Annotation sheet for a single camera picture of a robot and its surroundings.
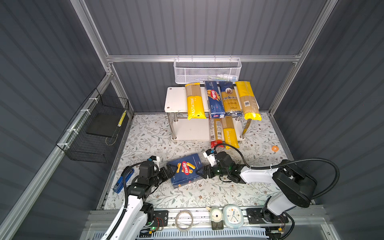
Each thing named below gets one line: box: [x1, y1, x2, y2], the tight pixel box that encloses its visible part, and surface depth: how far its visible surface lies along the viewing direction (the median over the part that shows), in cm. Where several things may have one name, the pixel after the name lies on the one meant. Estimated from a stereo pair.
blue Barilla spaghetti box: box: [205, 81, 225, 119], surface depth 75 cm
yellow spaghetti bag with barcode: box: [235, 81, 262, 121], surface depth 76 cm
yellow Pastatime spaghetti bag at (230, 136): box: [223, 116, 240, 150], surface depth 100 cm
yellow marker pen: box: [117, 110, 127, 127], surface depth 82 cm
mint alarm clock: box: [223, 204, 245, 229], surface depth 74 cm
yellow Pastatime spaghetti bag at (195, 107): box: [185, 82, 207, 121], surface depth 78 cm
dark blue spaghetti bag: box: [219, 81, 243, 118], surface depth 78 cm
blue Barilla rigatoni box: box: [166, 153, 202, 189], surface depth 85 cm
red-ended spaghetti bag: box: [209, 118, 224, 149], surface depth 101 cm
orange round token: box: [271, 145, 280, 152], surface depth 101 cm
